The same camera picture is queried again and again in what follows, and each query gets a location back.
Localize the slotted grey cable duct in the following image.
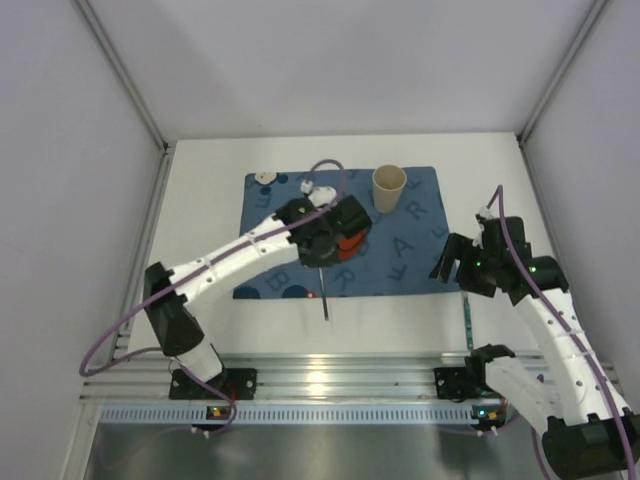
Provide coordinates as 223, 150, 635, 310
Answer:
100, 403, 505, 425

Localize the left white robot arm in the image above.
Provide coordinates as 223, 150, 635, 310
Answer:
143, 195, 373, 385

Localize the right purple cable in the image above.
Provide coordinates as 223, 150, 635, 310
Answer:
487, 184, 640, 480

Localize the beige plastic cup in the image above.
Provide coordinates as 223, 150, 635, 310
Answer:
372, 165, 407, 214

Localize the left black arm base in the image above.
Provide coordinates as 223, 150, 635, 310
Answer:
168, 368, 258, 401

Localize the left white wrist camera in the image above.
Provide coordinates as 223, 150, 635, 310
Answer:
300, 180, 337, 209

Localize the blue letter-print cloth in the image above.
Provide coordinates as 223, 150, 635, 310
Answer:
233, 167, 458, 300

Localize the aluminium frame post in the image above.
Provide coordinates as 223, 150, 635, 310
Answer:
516, 0, 611, 147
70, 0, 169, 152

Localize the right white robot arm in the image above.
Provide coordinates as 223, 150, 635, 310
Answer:
430, 213, 639, 479

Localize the aluminium mounting rail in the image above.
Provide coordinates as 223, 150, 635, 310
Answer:
80, 352, 466, 403

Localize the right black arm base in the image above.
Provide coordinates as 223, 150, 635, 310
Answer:
433, 366, 500, 403

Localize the left aluminium frame post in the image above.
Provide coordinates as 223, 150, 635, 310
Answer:
70, 0, 169, 152

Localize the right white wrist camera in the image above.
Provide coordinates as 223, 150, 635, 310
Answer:
473, 206, 494, 248

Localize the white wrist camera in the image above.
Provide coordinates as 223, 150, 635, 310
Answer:
473, 206, 494, 248
300, 180, 337, 209

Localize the right aluminium frame post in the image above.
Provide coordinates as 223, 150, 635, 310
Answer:
516, 0, 611, 147

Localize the red plastic plate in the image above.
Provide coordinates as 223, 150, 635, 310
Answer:
337, 229, 369, 262

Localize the metal spoon green handle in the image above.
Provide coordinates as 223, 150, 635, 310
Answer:
461, 292, 474, 351

